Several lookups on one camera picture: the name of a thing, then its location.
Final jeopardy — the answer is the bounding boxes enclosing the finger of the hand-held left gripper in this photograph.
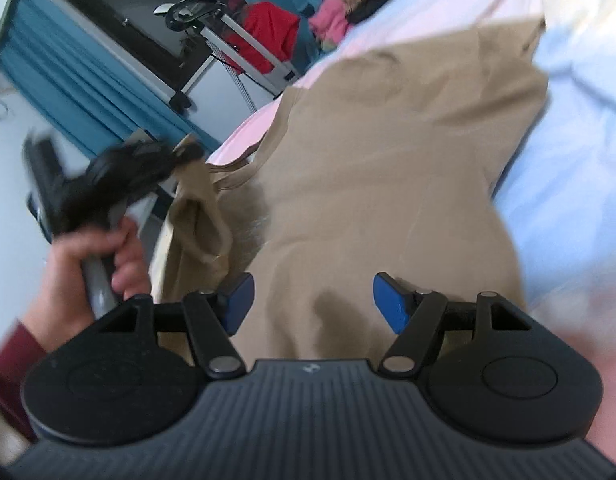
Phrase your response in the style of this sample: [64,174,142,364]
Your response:
[108,141,185,196]

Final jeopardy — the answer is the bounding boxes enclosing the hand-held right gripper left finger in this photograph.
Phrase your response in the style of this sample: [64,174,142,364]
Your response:
[95,272,255,377]

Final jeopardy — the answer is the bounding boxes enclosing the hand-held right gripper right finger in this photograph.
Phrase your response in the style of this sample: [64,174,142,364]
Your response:
[373,272,533,377]

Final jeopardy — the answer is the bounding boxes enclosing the tan printed garment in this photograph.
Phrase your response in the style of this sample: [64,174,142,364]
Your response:
[153,17,548,361]

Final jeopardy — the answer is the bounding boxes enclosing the pile of clothes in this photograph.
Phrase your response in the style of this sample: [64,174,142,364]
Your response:
[308,0,356,45]

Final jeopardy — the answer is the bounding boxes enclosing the person's left hand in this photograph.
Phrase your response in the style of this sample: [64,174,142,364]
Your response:
[20,220,152,355]

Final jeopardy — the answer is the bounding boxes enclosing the narrow blue curtain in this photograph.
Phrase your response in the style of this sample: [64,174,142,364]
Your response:
[0,0,221,161]

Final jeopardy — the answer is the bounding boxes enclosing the metal tripod stand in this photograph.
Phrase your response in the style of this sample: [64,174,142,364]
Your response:
[153,0,301,111]

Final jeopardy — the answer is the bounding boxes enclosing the dark window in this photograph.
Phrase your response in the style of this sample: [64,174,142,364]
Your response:
[50,0,223,93]

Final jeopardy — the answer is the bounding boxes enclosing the red cloth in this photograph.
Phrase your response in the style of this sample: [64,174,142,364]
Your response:
[220,1,301,76]

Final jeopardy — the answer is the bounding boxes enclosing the pastel tie-dye blanket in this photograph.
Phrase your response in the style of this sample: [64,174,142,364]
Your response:
[208,0,616,461]

